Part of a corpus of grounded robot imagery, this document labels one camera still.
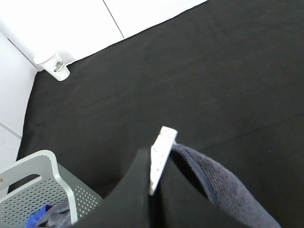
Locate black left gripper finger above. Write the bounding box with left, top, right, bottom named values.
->
left=152, top=154, right=244, bottom=228

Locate dark navy towel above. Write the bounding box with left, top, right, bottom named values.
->
left=149, top=126, right=283, bottom=228

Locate grey cloth in basket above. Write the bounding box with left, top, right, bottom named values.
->
left=35, top=201, right=72, bottom=228

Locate grey perforated laundry basket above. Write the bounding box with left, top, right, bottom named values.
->
left=0, top=150, right=103, bottom=228

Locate black table cloth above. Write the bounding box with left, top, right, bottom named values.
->
left=18, top=0, right=304, bottom=228

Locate blue cloth in basket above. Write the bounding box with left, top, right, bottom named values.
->
left=24, top=205, right=53, bottom=228

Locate white paper cup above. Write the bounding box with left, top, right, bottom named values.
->
left=34, top=51, right=70, bottom=81

